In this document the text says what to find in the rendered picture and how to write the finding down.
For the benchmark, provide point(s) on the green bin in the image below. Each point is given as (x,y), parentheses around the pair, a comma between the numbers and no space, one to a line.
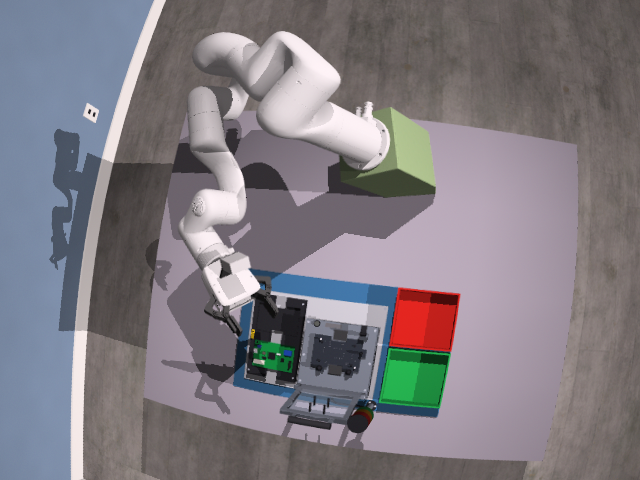
(414,379)

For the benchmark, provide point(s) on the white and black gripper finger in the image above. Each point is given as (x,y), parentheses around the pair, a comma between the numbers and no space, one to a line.
(223,316)
(268,302)

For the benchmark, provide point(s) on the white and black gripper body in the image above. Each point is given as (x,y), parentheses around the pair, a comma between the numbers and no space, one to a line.
(231,288)

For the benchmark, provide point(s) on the red open-top bin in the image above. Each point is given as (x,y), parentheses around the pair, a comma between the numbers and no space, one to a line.
(424,319)

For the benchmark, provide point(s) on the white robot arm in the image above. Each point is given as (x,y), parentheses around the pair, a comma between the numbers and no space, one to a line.
(294,108)

